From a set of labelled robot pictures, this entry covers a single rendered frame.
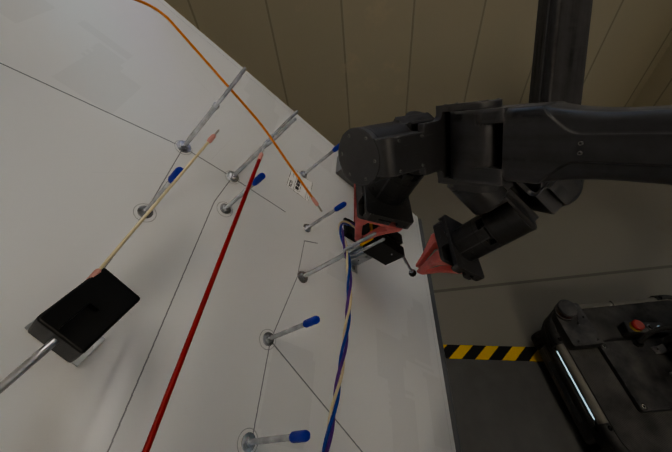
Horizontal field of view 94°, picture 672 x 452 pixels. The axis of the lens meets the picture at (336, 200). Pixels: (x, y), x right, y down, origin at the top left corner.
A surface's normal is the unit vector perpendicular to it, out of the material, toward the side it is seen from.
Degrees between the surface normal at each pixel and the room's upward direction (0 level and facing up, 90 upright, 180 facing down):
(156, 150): 50
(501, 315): 0
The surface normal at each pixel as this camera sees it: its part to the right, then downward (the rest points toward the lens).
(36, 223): 0.70, -0.47
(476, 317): -0.09, -0.71
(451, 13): 0.07, 0.69
